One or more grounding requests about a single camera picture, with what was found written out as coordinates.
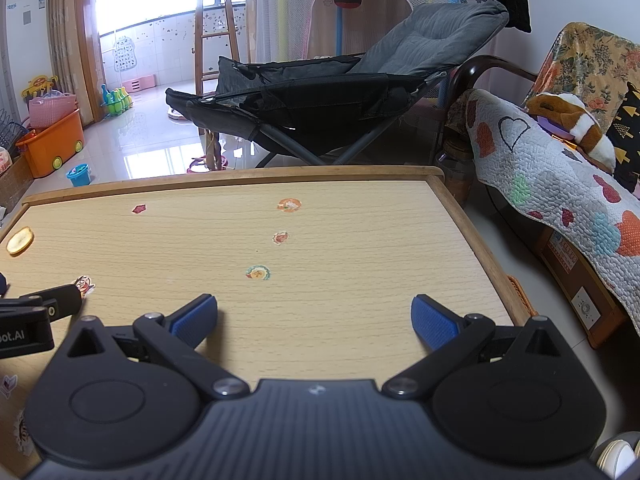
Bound pink plastic basket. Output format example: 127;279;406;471
27;91;77;131

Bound beige curtain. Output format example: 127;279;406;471
47;0;108;126

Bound wall chart poster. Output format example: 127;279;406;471
112;35;138;72

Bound brown cardboard box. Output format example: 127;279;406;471
532;227;631;350

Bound wooden bar stool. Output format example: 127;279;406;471
187;0;256;96

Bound green toy bowling pin set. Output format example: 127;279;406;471
100;84;135;116

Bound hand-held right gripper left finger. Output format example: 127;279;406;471
64;294;251;401

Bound orange storage bin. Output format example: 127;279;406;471
15;107;86;178

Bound orange wicker basket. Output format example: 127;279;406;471
505;274;538;317

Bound open cardboard box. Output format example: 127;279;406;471
0;152;35;211

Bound black gold-print pillow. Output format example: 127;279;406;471
606;81;640;193

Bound brown white plush toy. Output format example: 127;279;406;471
525;92;617;173

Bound dark wooden sofa armrest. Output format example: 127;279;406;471
442;55;538;111

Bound grey folding lounge chair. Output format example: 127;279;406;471
165;0;511;168

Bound heart print quilted blanket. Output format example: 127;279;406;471
447;89;640;336

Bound pink step stool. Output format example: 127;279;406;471
120;74;157;95

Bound wooden low table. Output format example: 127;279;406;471
0;165;533;480

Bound white standing air conditioner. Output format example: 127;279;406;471
0;0;55;126

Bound black wire basket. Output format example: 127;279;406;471
0;119;31;153

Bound yellow round disc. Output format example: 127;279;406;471
5;227;35;256

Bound floral sofa cushion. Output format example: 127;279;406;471
522;22;640;121

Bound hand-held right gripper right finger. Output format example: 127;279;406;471
382;294;576;401

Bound white slippers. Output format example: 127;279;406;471
592;440;640;480

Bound glass jar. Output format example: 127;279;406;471
435;135;473;196

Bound blue toy bucket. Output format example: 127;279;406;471
66;164;93;187

